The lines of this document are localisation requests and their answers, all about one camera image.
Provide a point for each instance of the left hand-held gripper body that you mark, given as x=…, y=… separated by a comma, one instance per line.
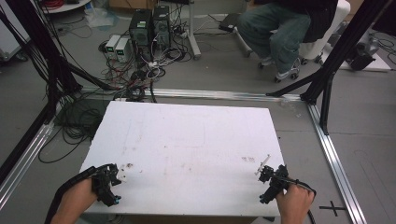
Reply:
x=104, y=186

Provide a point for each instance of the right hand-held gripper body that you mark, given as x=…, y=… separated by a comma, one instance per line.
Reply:
x=277, y=183

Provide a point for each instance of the person's right hand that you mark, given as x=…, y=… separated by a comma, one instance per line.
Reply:
x=295, y=202

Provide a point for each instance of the person's left hand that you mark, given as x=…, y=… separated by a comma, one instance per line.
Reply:
x=77, y=200

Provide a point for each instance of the white power supply unit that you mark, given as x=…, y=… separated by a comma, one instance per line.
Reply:
x=111, y=45
x=122, y=49

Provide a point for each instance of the black computer tower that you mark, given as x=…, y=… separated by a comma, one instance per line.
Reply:
x=162, y=26
x=140, y=29

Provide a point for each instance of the white office chair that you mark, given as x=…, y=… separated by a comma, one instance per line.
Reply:
x=323, y=34

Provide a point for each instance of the flat black device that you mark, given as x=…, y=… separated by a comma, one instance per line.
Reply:
x=229, y=22

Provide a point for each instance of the black machine on white board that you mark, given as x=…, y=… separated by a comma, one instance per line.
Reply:
x=362, y=54

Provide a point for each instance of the grey desk leg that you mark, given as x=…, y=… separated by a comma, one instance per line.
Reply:
x=193, y=34

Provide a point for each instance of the clear plastic bag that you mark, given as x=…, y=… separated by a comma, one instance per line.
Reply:
x=99, y=17

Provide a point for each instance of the white floor board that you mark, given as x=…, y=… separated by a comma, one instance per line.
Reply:
x=381, y=63

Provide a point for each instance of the round white table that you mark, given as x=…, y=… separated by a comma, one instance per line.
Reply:
x=67, y=6

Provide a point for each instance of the long aluminium floor rail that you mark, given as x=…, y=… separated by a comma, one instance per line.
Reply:
x=218, y=94

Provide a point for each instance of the black frame strut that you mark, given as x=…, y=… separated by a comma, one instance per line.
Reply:
x=327, y=102

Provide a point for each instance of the black frame floor beam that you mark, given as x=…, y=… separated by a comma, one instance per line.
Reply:
x=21, y=146

